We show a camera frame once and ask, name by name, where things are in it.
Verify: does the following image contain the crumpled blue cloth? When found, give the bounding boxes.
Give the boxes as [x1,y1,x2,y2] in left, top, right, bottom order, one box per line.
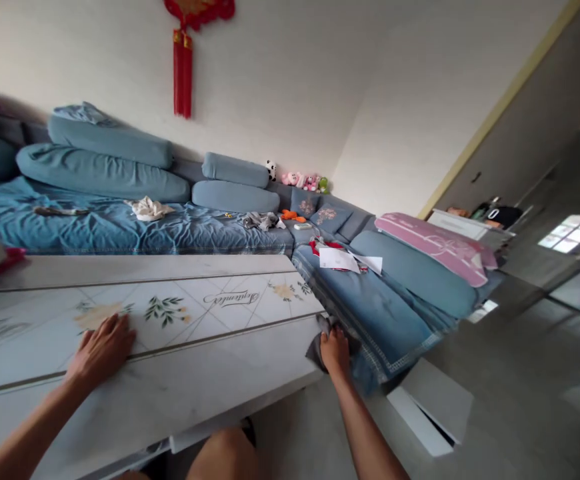
[53,101,117,127]

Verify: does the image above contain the red knot wall hanging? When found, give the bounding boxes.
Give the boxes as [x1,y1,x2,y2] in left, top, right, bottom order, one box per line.
[163,0,236,120]

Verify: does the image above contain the short blue bolster cushion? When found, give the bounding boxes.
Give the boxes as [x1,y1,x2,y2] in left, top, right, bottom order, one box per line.
[201,151,271,189]

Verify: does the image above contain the pink folded blanket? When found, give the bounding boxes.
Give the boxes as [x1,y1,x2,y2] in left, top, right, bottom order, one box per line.
[373,211,499,289]

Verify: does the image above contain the oval blue bolster cushion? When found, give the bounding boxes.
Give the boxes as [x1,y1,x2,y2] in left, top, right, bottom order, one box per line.
[191,179,281,215]

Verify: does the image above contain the grey patterned strip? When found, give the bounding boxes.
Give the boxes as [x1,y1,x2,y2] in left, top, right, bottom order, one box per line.
[33,204,90,218]

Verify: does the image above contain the grey wiping cloth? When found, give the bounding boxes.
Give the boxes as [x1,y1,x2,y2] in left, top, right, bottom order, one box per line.
[304,313,362,374]

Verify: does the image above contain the blue embroidered throw cushion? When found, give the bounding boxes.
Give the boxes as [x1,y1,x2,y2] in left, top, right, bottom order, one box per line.
[289,187,322,219]
[313,201,355,235]

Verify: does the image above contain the white open drawer box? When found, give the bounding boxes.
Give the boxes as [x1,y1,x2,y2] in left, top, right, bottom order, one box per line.
[386,359,475,459]

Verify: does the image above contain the white paper sheet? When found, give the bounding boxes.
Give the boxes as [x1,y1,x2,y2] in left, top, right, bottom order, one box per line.
[317,245,362,274]
[351,251,385,275]

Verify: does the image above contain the red cloth item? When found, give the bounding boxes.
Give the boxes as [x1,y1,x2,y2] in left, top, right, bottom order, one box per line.
[309,239,345,257]

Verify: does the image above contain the person's left hand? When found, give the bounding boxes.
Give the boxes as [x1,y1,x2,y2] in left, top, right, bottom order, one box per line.
[63,313,137,387]

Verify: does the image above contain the long blue bolster cushion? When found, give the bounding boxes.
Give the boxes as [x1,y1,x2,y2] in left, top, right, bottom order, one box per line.
[47,113,176,171]

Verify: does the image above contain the large blue bolster cushion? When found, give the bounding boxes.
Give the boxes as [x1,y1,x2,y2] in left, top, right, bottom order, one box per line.
[15,143,192,204]

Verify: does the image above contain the crumpled grey garment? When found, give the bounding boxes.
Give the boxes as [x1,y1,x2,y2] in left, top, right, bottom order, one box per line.
[241,211,287,233]

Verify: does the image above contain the person's right hand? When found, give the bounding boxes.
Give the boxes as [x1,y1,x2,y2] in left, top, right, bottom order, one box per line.
[319,323,351,383]

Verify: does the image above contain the wide blue seat cushion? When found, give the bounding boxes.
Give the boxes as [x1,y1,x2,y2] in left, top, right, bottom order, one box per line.
[349,229,479,320]

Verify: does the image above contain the blue corner sofa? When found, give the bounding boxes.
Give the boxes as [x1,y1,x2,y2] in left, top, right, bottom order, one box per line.
[0,112,502,397]

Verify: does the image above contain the pink plush toy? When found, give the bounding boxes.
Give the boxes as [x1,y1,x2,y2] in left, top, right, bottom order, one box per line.
[281,171,321,193]

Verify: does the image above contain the person's legs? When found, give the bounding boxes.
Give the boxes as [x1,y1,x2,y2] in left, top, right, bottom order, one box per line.
[119,417,259,480]

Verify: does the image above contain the crumpled white cloth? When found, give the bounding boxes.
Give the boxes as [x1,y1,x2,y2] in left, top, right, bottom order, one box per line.
[124,195,177,223]

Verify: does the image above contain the white cabinet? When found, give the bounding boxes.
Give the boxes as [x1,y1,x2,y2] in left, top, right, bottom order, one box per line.
[427,195,517,253]

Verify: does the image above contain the black bag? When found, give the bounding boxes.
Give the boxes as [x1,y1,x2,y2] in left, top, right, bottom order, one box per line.
[483,205,524,230]

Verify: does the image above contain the white floral coffee table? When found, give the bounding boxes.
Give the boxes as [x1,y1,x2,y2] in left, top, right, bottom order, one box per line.
[0,253,332,480]

